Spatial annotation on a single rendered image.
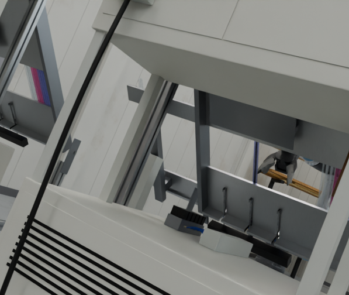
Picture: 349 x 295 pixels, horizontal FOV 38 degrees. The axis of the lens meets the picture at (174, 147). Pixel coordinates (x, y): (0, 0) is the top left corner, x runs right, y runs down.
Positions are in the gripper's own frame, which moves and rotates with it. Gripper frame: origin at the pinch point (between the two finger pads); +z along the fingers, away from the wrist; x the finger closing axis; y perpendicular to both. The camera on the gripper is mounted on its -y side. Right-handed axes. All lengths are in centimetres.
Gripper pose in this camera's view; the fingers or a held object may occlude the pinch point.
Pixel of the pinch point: (272, 177)
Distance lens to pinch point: 194.9
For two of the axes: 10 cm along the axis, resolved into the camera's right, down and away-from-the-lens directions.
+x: -8.0, -3.0, 5.1
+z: -5.6, 6.8, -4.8
